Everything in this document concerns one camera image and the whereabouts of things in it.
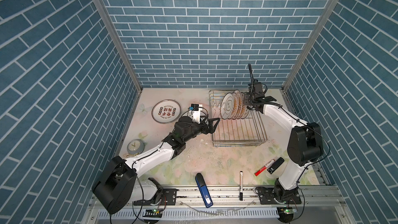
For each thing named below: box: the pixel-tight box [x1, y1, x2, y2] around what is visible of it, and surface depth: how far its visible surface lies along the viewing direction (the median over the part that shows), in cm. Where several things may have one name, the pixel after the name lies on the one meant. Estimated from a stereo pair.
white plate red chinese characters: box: [151, 99, 181, 125], surface depth 107 cm
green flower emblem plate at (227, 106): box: [220, 92, 235, 120], surface depth 103 cm
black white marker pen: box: [239, 170, 244, 202], surface depth 78 cm
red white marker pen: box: [253, 159, 276, 177], surface depth 83 cm
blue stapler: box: [194, 172, 213, 208], surface depth 74 cm
